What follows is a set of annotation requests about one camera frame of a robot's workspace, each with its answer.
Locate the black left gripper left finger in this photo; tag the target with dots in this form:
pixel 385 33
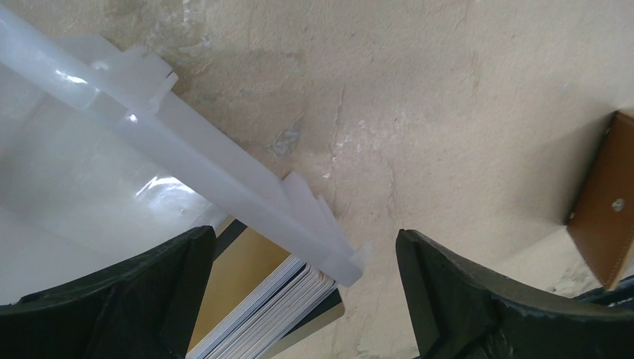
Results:
pixel 143 307

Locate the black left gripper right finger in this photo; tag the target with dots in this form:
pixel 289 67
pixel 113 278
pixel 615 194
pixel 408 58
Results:
pixel 460 309

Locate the stack of white cards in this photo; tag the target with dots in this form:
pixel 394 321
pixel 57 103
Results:
pixel 244 312

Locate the brown leather card holder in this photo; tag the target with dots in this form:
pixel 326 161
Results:
pixel 601 220

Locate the gold black card in bin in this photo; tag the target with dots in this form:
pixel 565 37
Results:
pixel 244 246

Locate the clear plastic bin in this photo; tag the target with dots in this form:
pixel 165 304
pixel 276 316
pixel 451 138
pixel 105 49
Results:
pixel 101 161

